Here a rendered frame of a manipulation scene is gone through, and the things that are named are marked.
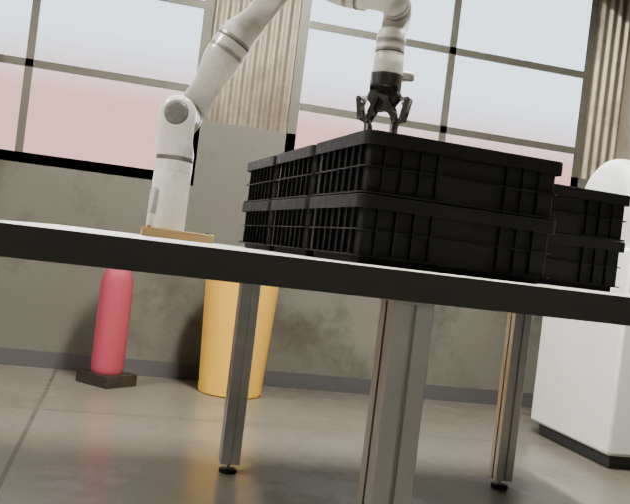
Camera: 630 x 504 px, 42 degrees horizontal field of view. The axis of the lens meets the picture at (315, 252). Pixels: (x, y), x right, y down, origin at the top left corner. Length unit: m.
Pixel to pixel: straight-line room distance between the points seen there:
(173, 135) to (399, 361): 1.07
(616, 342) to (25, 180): 2.76
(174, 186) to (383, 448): 1.06
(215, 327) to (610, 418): 1.73
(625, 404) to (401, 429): 2.40
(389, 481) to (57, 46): 3.38
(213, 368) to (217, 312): 0.26
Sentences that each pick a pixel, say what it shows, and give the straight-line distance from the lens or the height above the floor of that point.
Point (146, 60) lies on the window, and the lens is 4.23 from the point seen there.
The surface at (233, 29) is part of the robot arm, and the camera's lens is 2.09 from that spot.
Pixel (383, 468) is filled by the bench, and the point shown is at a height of 0.43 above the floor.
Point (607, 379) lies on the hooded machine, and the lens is 3.52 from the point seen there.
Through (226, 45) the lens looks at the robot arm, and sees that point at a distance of 2.08.
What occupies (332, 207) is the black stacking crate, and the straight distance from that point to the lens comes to 1.54.
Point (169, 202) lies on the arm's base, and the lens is 2.02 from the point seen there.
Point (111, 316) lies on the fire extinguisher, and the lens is 3.82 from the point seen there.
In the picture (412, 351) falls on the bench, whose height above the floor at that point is 0.59.
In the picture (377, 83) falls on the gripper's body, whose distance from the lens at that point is 1.96.
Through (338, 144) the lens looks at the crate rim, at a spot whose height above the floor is 0.92.
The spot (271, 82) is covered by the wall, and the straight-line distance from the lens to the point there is 4.30.
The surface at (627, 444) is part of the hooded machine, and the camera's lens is 3.55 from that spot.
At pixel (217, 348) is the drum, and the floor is 0.22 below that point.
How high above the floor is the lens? 0.71
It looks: level
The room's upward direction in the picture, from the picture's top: 7 degrees clockwise
